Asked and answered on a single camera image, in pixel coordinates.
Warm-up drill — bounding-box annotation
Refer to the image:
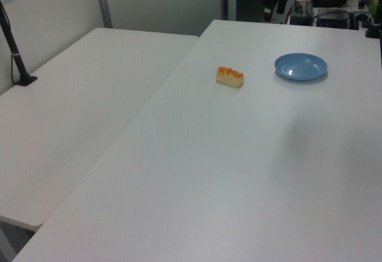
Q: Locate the orange glazed bread loaf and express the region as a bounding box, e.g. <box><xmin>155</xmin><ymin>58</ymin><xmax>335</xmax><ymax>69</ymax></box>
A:
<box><xmin>215</xmin><ymin>66</ymin><xmax>245</xmax><ymax>88</ymax></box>

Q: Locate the blue round plastic plate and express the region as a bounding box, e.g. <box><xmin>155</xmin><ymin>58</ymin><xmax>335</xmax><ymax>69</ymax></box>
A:
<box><xmin>273</xmin><ymin>53</ymin><xmax>329</xmax><ymax>82</ymax></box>

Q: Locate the small black electronics box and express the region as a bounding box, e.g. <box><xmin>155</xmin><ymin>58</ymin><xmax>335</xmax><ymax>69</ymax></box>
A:
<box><xmin>289</xmin><ymin>13</ymin><xmax>313</xmax><ymax>26</ymax></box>

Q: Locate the black computer box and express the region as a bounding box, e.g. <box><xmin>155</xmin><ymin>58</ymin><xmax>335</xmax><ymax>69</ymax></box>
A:
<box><xmin>316</xmin><ymin>8</ymin><xmax>350</xmax><ymax>29</ymax></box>

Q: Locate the green bottle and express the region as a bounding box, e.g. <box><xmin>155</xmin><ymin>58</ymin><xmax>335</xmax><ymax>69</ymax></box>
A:
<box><xmin>368</xmin><ymin>0</ymin><xmax>382</xmax><ymax>24</ymax></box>

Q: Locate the black table clamp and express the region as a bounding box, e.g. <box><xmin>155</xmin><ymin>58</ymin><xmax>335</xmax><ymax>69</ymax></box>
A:
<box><xmin>364</xmin><ymin>17</ymin><xmax>382</xmax><ymax>39</ymax></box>

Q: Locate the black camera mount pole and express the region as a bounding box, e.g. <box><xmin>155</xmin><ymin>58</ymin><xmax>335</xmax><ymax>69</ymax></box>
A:
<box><xmin>0</xmin><ymin>0</ymin><xmax>39</xmax><ymax>87</ymax></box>

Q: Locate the thin black pole cable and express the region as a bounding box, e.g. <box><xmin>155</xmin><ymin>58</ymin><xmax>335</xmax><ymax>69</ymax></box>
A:
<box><xmin>10</xmin><ymin>53</ymin><xmax>18</xmax><ymax>85</ymax></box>

